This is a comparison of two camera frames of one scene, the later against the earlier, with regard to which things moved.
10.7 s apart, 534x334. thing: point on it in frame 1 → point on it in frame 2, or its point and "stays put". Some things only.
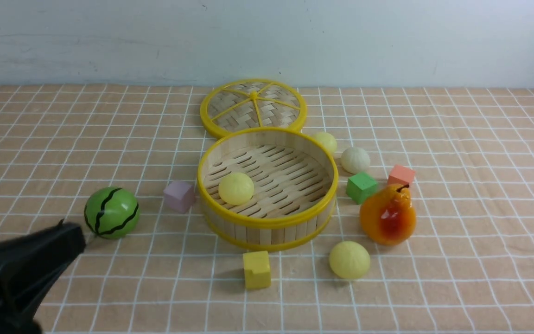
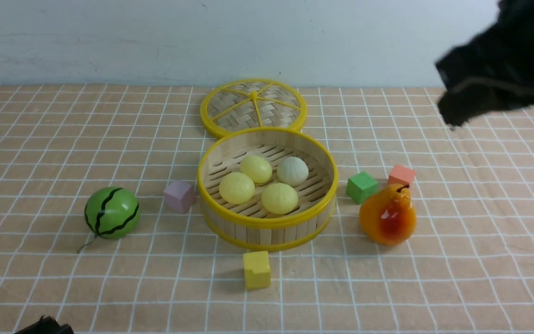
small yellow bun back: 328,140 → 257,169
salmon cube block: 402,175 stays put
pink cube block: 180,195 stays put
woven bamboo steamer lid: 243,104 stays put
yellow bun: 236,189 stays put
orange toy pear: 388,216 stays put
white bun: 355,160 → 292,171
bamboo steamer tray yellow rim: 295,176 stays put
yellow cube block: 257,270 stays put
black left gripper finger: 10,277 → 47,325
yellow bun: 349,260 → 279,198
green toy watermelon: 111,212 stays put
